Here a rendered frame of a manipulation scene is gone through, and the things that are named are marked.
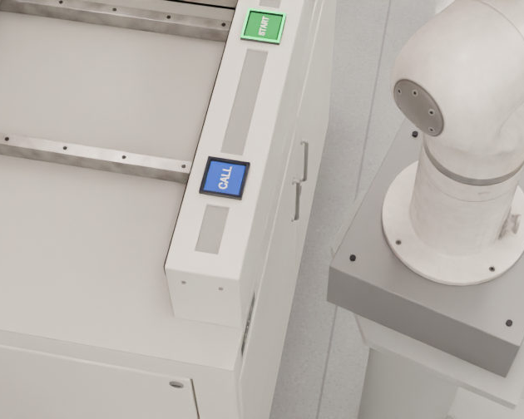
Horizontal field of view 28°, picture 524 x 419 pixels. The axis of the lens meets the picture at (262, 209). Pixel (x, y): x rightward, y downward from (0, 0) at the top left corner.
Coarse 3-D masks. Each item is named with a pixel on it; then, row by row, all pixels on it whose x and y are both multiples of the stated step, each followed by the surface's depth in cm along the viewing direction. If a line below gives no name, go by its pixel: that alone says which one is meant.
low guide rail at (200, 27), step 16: (16, 0) 166; (32, 0) 166; (48, 0) 166; (64, 0) 166; (80, 0) 166; (48, 16) 167; (64, 16) 167; (80, 16) 166; (96, 16) 165; (112, 16) 164; (128, 16) 164; (144, 16) 164; (160, 16) 164; (176, 16) 163; (192, 16) 163; (160, 32) 165; (176, 32) 165; (192, 32) 164; (208, 32) 163; (224, 32) 162
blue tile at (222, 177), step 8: (216, 168) 135; (224, 168) 135; (232, 168) 135; (240, 168) 135; (208, 176) 134; (216, 176) 134; (224, 176) 134; (232, 176) 134; (240, 176) 134; (208, 184) 133; (216, 184) 133; (224, 184) 133; (232, 184) 133; (240, 184) 133; (224, 192) 133; (232, 192) 133
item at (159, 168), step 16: (0, 144) 151; (16, 144) 151; (32, 144) 151; (48, 144) 151; (64, 144) 151; (48, 160) 153; (64, 160) 152; (80, 160) 151; (96, 160) 150; (112, 160) 149; (128, 160) 149; (144, 160) 149; (160, 160) 149; (176, 160) 149; (144, 176) 151; (160, 176) 150; (176, 176) 149
